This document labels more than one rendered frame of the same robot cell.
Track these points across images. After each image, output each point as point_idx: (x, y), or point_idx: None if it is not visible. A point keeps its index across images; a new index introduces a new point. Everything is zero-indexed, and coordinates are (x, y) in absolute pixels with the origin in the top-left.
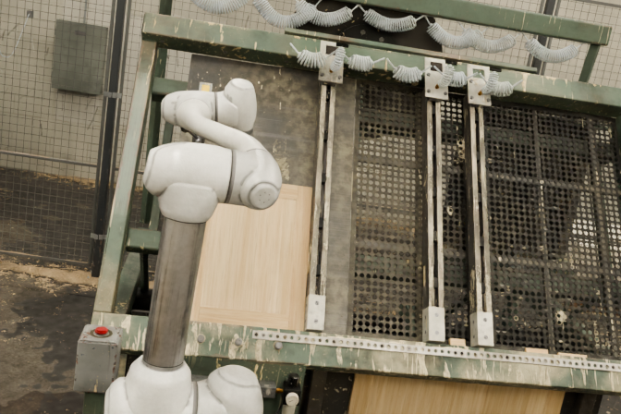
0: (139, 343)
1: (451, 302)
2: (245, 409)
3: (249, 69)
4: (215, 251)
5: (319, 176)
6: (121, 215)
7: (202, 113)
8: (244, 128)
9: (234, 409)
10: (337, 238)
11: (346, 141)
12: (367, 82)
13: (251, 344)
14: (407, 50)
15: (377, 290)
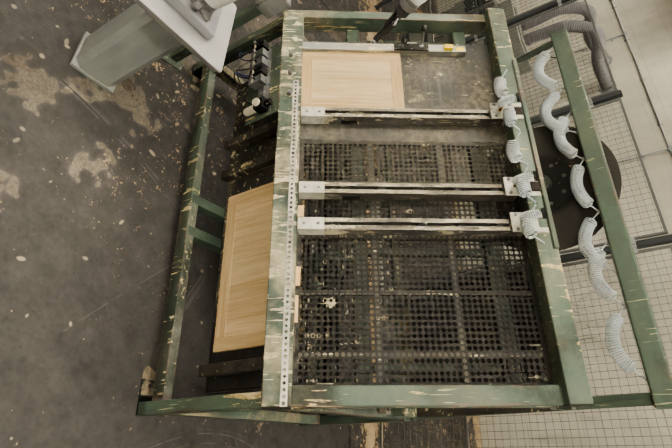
0: (287, 29)
1: (332, 210)
2: None
3: (486, 76)
4: (348, 64)
5: (412, 110)
6: (361, 15)
7: None
8: None
9: None
10: (370, 132)
11: (448, 136)
12: (505, 150)
13: (289, 81)
14: (531, 138)
15: (335, 158)
